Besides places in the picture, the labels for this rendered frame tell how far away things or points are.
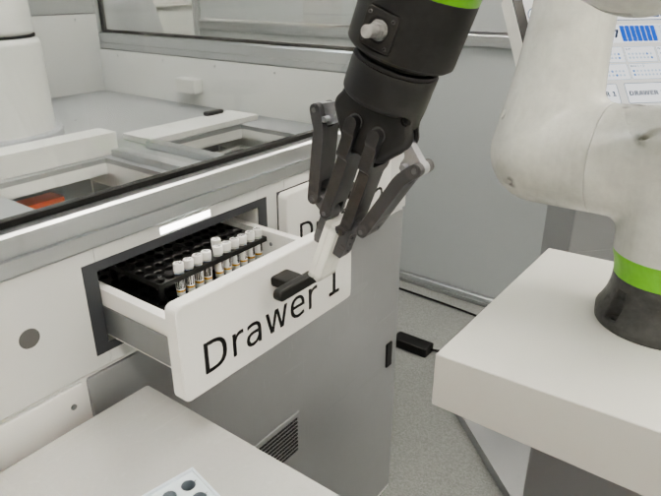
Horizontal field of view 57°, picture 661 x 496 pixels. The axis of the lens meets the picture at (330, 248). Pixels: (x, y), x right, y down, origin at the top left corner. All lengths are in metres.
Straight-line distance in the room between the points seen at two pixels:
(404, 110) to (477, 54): 1.83
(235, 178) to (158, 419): 0.32
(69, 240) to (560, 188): 0.55
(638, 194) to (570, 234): 0.82
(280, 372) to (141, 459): 0.39
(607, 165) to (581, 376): 0.23
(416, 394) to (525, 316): 1.25
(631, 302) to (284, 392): 0.57
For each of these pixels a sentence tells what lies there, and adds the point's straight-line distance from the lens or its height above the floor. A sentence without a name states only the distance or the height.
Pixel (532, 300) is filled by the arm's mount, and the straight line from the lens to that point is 0.83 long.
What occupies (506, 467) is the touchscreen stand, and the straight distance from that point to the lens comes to 1.77.
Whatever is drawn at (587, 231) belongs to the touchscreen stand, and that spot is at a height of 0.67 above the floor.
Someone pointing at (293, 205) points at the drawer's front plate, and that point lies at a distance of 0.89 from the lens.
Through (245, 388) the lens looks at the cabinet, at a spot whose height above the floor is 0.64.
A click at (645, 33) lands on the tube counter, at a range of 1.50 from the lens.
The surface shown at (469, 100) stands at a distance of 2.36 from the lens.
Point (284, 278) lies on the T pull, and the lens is 0.67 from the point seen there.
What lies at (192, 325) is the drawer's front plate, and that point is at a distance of 0.61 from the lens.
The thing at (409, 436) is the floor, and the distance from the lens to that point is 1.86.
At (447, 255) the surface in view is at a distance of 2.56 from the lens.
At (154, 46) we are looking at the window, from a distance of 0.74.
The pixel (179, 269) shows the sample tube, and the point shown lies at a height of 0.91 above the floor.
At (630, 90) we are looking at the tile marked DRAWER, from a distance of 1.40.
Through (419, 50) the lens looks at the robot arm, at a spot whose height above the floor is 1.16.
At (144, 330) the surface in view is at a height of 0.87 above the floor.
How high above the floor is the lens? 1.21
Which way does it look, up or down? 24 degrees down
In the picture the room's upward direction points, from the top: straight up
